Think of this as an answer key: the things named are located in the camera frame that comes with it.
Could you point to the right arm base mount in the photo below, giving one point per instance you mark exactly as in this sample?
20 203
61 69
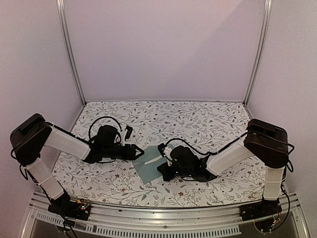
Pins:
259 209

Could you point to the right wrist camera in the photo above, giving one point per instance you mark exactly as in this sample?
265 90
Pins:
165 151

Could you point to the aluminium frame post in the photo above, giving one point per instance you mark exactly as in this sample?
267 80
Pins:
259 52
69 51

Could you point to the beige letter paper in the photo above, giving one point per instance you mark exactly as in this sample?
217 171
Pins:
153 160

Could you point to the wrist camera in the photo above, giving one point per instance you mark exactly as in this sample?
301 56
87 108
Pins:
165 151
125 134

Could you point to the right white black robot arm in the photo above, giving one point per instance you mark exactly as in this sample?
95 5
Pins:
267 142

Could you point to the teal blue envelope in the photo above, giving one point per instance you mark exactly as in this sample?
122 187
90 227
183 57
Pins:
149 172

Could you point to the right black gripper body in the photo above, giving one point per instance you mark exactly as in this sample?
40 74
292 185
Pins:
183 172

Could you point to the left aluminium frame post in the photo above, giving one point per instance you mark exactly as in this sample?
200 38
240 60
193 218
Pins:
69 51

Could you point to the front aluminium rail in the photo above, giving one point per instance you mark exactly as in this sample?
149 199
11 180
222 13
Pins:
119 221

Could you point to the right aluminium frame post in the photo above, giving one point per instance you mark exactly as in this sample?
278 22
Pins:
259 52

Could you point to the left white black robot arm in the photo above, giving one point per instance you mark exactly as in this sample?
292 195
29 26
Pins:
35 133

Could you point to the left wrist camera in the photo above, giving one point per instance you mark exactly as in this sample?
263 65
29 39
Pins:
125 134

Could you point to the floral patterned table mat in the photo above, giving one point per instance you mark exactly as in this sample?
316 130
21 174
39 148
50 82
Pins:
204 125

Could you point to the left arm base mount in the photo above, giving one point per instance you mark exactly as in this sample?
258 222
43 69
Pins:
69 209

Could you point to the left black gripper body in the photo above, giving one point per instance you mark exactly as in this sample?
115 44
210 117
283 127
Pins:
124 155

